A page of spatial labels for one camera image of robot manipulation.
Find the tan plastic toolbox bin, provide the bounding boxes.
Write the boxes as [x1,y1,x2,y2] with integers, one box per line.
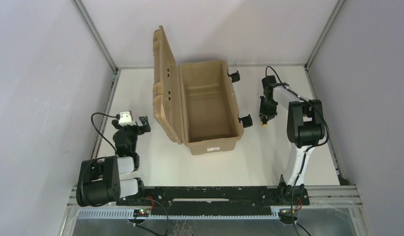
[152,26,244,155]

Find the black toolbox latch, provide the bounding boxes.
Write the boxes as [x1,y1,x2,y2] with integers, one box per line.
[238,114,253,128]
[227,70,240,83]

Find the black near toolbox latch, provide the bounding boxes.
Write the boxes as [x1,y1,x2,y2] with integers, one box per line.
[238,114,253,128]

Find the grey slotted cable duct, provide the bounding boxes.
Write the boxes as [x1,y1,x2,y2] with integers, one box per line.
[78,208,280,220]

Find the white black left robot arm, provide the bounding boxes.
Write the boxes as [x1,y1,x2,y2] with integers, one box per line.
[76,114,151,207]

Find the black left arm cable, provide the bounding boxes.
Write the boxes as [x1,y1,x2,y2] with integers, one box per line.
[90,112,121,154]

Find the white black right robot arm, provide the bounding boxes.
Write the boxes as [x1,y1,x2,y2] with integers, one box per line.
[259,83,326,202]

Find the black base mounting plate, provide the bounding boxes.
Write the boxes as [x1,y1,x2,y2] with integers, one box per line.
[116,186,310,215]

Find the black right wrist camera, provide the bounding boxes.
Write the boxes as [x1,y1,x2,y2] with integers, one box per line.
[261,75,277,89]

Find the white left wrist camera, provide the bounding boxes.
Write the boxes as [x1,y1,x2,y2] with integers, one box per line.
[116,111,135,126]

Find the black far toolbox latch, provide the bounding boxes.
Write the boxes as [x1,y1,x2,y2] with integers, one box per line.
[227,70,240,83]

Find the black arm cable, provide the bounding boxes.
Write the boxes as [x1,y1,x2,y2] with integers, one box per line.
[90,112,121,154]
[265,66,330,236]

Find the aluminium frame rail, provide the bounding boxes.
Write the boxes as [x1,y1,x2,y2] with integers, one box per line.
[60,70,121,236]

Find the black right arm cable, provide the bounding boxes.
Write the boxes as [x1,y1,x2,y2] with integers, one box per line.
[265,66,330,236]

